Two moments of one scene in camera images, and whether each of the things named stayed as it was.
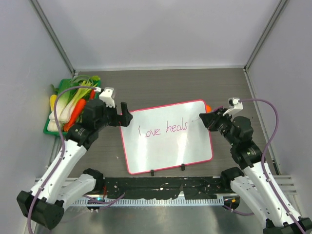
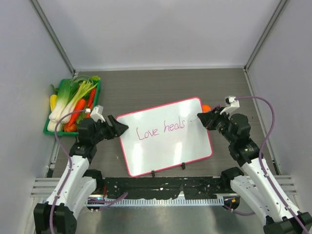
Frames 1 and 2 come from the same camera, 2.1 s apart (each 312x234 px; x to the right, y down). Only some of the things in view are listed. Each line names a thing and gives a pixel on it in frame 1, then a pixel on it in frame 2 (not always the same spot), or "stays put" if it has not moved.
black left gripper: (123, 120) to (116, 129)
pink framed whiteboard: (165, 137) stays put
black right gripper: (209, 119) stays put
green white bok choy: (64, 87) stays put
